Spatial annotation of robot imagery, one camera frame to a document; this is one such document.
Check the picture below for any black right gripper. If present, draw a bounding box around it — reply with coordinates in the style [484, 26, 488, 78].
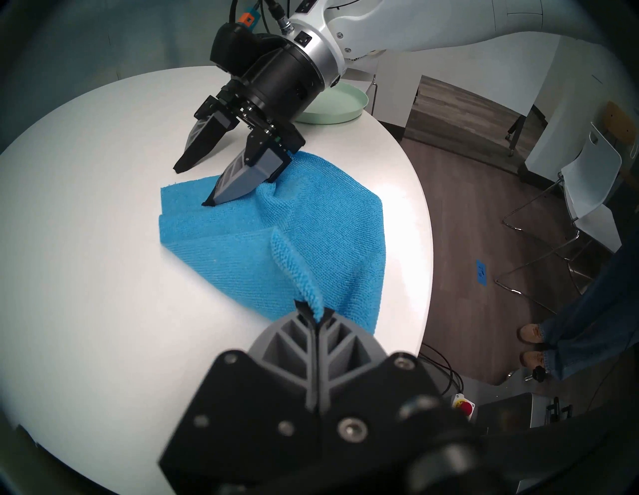
[173, 35, 332, 208]

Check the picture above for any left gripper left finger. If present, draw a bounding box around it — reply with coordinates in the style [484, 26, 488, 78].
[159, 299, 320, 492]

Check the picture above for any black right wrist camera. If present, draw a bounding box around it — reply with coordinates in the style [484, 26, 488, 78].
[209, 22, 263, 78]

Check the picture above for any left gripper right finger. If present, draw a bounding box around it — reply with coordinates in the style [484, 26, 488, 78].
[319, 307, 472, 452]

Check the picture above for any black floor cable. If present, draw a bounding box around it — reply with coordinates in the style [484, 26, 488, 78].
[419, 349, 466, 400]

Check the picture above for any person in blue jeans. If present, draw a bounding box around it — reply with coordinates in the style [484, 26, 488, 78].
[518, 240, 639, 383]

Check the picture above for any pale green round plate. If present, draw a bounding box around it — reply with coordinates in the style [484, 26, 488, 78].
[295, 82, 370, 126]

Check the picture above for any white chair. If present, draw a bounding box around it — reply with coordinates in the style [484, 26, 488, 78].
[494, 122, 625, 315]

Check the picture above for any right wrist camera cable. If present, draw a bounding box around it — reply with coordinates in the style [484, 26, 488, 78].
[229, 0, 293, 36]

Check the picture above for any blue microfiber napkin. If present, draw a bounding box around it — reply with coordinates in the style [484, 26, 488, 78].
[159, 152, 388, 334]

